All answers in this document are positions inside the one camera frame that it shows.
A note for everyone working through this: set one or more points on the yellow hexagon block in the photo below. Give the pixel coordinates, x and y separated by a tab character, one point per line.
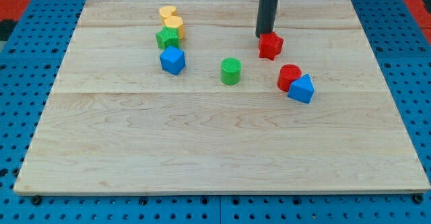
176	22

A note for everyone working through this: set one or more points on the blue triangular prism block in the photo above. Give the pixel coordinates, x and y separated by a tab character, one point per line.
302	89

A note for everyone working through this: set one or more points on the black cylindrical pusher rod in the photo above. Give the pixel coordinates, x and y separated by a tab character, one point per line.
265	17

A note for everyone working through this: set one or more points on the red star block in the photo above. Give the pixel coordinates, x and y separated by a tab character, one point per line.
270	45

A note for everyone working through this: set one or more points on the blue cube block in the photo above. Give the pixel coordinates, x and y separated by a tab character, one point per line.
172	60

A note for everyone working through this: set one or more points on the yellow heart block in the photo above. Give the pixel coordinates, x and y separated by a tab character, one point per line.
167	11

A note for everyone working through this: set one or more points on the wooden board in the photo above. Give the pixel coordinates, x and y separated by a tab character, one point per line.
117	124

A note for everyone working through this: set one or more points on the green star block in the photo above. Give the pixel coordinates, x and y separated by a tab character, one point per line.
167	37

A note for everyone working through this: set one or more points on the red cylinder block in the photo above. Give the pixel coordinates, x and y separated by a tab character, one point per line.
287	74

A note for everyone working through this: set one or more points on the green cylinder block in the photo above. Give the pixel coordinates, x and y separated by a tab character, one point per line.
230	71

